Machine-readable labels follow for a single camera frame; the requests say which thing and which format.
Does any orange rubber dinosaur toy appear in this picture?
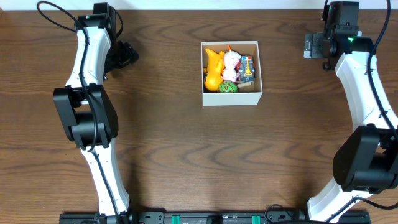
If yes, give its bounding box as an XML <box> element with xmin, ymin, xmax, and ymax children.
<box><xmin>204</xmin><ymin>49</ymin><xmax>225</xmax><ymax>91</ymax></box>

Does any wooden pig rattle drum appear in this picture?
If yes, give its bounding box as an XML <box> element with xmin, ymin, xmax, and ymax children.
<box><xmin>236</xmin><ymin>82</ymin><xmax>252</xmax><ymax>88</ymax></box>

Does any green number ball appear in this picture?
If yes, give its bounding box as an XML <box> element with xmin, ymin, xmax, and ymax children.
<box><xmin>217</xmin><ymin>81</ymin><xmax>238</xmax><ymax>93</ymax></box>

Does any white pink chicken toy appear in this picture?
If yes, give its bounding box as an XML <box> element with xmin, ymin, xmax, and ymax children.
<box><xmin>221</xmin><ymin>45</ymin><xmax>241</xmax><ymax>82</ymax></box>

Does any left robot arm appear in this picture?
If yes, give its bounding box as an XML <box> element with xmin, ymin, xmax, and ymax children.
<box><xmin>53</xmin><ymin>3</ymin><xmax>139</xmax><ymax>223</ymax></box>

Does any white cardboard box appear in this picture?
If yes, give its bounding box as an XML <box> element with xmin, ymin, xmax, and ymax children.
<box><xmin>201</xmin><ymin>41</ymin><xmax>262</xmax><ymax>106</ymax></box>

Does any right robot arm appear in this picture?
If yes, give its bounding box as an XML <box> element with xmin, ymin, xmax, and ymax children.
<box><xmin>304</xmin><ymin>33</ymin><xmax>397</xmax><ymax>223</ymax></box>

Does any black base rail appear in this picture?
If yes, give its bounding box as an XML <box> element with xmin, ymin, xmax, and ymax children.
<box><xmin>58</xmin><ymin>203</ymin><xmax>371</xmax><ymax>224</ymax></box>

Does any red grey toy car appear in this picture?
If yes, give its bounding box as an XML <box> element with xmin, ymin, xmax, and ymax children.
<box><xmin>238</xmin><ymin>55</ymin><xmax>255</xmax><ymax>83</ymax></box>

